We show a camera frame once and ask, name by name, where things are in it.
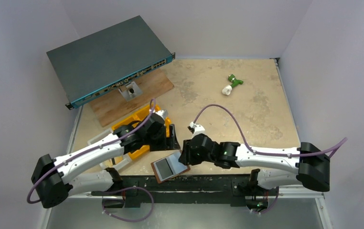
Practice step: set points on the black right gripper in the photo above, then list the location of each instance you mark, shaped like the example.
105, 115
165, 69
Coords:
185, 151

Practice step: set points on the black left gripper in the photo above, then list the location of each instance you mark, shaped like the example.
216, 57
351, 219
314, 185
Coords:
172, 137

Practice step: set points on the brown leather card holder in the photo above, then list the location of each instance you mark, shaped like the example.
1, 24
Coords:
177, 167

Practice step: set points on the black card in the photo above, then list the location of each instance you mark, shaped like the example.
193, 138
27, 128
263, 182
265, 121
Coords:
163, 169

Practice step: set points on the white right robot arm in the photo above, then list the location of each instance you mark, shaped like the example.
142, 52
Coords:
305, 165

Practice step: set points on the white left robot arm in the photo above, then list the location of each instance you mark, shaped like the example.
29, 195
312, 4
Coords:
55, 179

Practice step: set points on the yellow bin with black cards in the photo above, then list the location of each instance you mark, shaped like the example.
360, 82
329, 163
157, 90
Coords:
144, 149

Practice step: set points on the yellow bin with silver cards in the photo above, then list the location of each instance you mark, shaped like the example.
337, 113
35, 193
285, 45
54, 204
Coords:
143, 112

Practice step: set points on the white bin with gold cards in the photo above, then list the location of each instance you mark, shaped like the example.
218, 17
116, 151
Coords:
117, 163

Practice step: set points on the plywood board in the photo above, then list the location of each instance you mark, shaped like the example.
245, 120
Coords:
120, 102

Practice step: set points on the green and white plastic fitting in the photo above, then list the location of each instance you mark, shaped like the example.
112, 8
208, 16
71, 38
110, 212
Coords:
233, 83

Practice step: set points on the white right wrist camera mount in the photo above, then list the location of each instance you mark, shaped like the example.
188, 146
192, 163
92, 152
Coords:
196, 129

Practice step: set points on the black metal base rail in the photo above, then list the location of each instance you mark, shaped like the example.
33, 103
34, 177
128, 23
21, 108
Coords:
236, 190

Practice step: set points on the grey metal bracket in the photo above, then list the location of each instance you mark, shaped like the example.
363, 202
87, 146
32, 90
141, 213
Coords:
130, 91

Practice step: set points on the grey network switch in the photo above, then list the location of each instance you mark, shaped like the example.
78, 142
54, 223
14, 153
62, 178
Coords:
106, 60

